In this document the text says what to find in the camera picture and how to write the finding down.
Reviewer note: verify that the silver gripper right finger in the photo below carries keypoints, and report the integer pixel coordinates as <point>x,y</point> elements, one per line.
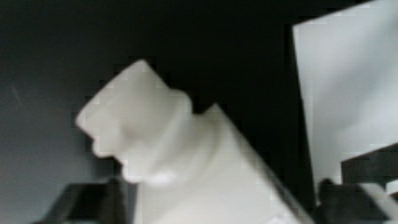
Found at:
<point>353,204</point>

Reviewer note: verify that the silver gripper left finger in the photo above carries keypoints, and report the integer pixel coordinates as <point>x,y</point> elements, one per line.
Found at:
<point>92,203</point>

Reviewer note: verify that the white leg with tag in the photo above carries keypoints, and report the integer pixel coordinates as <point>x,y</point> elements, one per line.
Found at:
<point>206,184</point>

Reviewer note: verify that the white square tabletop part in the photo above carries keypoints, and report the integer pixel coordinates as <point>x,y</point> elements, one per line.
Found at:
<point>346,60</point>

